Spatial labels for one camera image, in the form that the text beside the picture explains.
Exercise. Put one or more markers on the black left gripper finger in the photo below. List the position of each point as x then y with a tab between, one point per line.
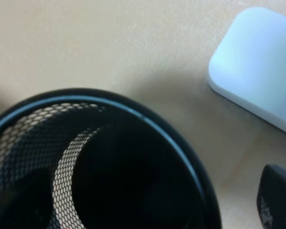
271	197

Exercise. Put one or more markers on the black mesh pen holder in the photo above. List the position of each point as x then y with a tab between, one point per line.
91	159

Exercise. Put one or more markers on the white whiteboard eraser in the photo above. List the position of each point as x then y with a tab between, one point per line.
249	65

